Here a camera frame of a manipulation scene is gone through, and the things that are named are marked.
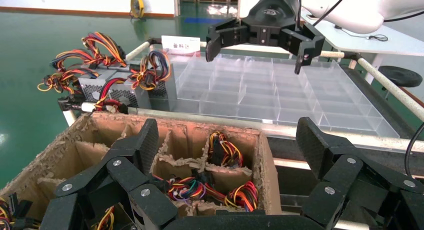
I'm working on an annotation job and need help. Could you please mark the clear acrylic divider tray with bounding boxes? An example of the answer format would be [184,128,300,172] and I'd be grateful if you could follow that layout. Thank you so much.
[173,52,400,139]

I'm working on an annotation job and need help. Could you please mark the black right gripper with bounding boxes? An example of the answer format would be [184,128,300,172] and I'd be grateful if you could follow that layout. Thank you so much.
[205,0,326,75]

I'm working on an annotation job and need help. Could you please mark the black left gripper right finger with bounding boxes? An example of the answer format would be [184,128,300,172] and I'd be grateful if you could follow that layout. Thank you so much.
[295,116,424,230]

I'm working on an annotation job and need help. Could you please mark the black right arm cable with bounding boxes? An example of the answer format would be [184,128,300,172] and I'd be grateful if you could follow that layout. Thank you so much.
[312,0,353,27]

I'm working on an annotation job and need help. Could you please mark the grey power supply with wires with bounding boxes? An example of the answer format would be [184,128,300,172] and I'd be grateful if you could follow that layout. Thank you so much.
[167,175,208,203]
[205,180,259,213]
[37,48,153,114]
[0,193,34,230]
[82,32,178,111]
[206,131,245,169]
[94,205,116,230]

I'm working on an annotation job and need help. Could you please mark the white label card with print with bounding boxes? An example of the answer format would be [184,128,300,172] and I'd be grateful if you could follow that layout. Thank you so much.
[161,35,202,57]

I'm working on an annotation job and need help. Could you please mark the black hanging cable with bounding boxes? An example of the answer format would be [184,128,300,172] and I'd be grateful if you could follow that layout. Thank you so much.
[404,122,424,179]

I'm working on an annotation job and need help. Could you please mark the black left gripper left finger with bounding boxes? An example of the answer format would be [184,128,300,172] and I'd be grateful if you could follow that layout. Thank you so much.
[39,118,180,230]

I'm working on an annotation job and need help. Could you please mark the thin black cable on desk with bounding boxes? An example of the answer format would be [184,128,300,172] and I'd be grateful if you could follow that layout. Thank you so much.
[334,24,389,43]

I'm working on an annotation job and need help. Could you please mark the yellow floor fan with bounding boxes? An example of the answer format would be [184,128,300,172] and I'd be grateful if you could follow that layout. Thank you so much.
[129,0,146,19]

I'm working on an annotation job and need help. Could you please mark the black round stool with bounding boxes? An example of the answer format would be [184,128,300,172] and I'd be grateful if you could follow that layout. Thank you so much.
[378,65,424,89]

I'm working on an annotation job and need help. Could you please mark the white desk with legs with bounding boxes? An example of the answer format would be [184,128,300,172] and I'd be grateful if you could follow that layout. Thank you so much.
[303,9,424,85]

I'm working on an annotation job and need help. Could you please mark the worn cardboard box with dividers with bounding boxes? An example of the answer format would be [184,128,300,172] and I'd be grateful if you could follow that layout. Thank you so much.
[0,111,282,230]

